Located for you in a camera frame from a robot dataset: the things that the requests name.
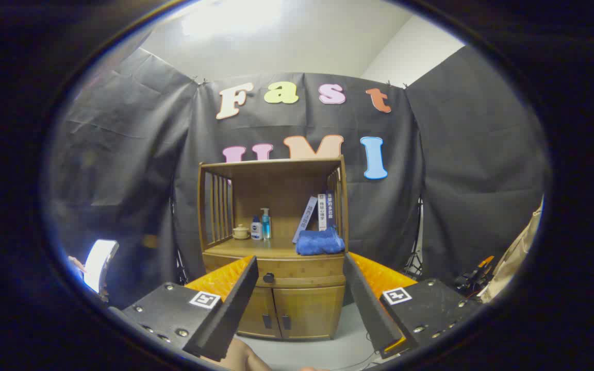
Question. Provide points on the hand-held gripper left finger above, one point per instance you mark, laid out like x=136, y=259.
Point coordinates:
x=230, y=319

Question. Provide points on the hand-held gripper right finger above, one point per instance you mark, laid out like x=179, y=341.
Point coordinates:
x=369, y=309

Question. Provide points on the wooden drawer with black knob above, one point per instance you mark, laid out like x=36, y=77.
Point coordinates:
x=302, y=268

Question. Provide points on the wooden countertop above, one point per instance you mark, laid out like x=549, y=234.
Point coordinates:
x=276, y=249

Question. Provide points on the wooden cabinet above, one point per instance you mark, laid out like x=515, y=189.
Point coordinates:
x=276, y=190

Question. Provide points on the black light stand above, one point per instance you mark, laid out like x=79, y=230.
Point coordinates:
x=416, y=252
x=180, y=257

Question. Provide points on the blue folded towel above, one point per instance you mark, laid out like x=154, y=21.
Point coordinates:
x=320, y=242

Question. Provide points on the small beige lidded pot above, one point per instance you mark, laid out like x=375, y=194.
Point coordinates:
x=241, y=233

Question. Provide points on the white bottle with blue cap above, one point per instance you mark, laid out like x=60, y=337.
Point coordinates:
x=256, y=231

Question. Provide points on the blue pump bottle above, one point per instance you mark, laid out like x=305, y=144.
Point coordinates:
x=266, y=226

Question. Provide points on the white spine book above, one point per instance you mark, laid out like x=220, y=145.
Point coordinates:
x=322, y=214

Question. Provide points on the dark blue book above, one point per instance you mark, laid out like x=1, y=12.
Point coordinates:
x=330, y=208

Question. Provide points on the black and orange gripper device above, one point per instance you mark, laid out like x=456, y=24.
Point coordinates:
x=475, y=281

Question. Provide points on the grey book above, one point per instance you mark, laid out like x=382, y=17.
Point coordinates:
x=306, y=216

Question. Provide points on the black backdrop cloth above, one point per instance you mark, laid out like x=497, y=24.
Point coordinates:
x=431, y=180

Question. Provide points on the white lit panel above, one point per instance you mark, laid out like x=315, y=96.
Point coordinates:
x=98, y=263

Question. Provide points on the beige cloth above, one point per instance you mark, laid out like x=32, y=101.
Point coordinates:
x=513, y=257

